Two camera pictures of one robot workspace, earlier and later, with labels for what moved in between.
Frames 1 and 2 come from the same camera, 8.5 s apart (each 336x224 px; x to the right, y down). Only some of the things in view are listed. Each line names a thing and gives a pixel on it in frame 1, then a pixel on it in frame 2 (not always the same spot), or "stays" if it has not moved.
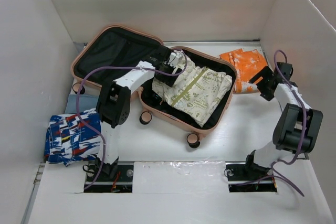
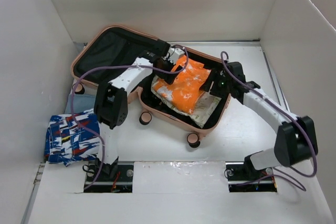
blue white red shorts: x=69 y=139 stays
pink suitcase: x=189 y=92 stays
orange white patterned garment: x=248 y=63 to x=185 y=92
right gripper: x=265 y=73 to x=214 y=75
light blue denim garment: x=85 y=102 stays
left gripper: x=168 y=80 stays
